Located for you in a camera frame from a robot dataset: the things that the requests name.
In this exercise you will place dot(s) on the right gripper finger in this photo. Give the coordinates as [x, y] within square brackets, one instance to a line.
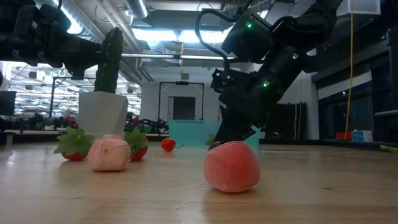
[228, 127]
[248, 134]

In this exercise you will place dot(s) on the large deep pink plush peach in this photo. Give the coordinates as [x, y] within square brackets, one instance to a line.
[231, 168]

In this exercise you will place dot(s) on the teal translucent tupperware container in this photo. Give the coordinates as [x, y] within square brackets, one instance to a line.
[189, 132]

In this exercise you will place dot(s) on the red toy cherry with stem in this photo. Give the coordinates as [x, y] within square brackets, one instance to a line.
[168, 144]

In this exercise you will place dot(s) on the large-leaf red toy strawberry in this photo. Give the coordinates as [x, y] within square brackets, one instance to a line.
[74, 143]
[138, 146]

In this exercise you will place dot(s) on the light pink plush peach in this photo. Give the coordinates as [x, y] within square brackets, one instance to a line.
[109, 155]

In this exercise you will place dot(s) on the background black robot arm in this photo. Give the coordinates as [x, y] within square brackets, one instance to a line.
[155, 126]

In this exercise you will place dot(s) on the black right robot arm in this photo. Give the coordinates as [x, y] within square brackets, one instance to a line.
[311, 21]

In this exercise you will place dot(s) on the green cactus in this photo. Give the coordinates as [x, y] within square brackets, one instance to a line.
[109, 62]

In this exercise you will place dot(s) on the black panel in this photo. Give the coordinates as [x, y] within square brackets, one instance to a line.
[292, 121]

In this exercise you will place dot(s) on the white faceted plant pot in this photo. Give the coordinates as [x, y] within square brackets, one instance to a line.
[102, 112]

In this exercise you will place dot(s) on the black monitor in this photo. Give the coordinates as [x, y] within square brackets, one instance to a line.
[7, 102]

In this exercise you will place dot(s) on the long ceiling light bar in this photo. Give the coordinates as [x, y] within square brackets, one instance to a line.
[174, 56]

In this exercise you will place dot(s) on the red box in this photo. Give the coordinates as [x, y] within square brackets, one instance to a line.
[342, 136]

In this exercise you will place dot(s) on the blue box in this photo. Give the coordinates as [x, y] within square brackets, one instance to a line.
[362, 136]

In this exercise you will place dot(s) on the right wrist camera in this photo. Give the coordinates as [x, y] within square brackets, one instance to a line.
[227, 79]

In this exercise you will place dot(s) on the black stand frame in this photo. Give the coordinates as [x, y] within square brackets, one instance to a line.
[52, 96]

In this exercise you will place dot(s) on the silver spiral air duct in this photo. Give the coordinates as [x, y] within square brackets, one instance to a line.
[138, 7]

